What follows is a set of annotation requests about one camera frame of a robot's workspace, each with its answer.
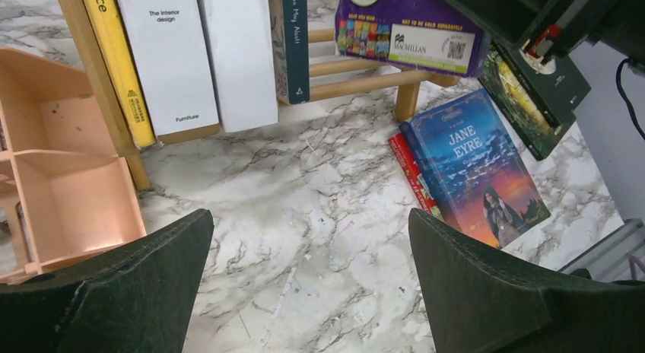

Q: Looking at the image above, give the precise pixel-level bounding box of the floral Little Women book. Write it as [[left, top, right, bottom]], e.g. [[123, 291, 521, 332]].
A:
[[268, 0, 310, 105]]

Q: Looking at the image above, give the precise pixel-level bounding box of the green Alice Wonderland book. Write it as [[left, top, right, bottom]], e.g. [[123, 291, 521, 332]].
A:
[[478, 49, 575, 161]]

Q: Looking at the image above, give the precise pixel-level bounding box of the Afternoon tea coffee cover book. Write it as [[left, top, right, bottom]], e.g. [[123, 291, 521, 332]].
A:
[[198, 0, 278, 132]]

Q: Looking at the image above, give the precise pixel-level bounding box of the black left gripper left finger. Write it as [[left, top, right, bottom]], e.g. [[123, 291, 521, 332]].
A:
[[1, 209, 214, 352]]

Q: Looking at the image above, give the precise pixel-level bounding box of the purple 52-Storey Treehouse book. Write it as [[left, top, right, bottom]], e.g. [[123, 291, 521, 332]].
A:
[[335, 0, 491, 78]]

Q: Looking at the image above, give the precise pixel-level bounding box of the red 13-Storey Treehouse book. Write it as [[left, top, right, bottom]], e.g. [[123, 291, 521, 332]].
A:
[[388, 132, 443, 220]]

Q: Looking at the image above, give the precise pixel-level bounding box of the white Furniture Decorate book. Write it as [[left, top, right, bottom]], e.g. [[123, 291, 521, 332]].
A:
[[117, 0, 221, 144]]

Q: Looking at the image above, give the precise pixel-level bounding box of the blue Jane Eyre book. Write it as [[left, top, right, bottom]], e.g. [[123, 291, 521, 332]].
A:
[[399, 89, 551, 249]]

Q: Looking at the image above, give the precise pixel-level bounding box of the black Moon and Sixpence book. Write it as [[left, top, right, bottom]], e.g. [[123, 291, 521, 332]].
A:
[[492, 42, 591, 128]]

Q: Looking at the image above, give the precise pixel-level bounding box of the orange plastic file organizer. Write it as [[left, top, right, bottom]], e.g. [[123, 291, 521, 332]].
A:
[[1, 47, 146, 285]]

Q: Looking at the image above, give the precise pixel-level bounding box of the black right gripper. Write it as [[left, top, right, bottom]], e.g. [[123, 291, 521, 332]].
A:
[[444, 0, 644, 74]]

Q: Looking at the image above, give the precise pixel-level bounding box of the thin yellow book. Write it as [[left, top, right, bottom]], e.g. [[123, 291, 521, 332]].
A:
[[83, 0, 156, 148]]

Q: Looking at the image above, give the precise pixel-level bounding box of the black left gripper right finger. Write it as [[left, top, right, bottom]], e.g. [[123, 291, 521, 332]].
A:
[[408, 208, 644, 352]]

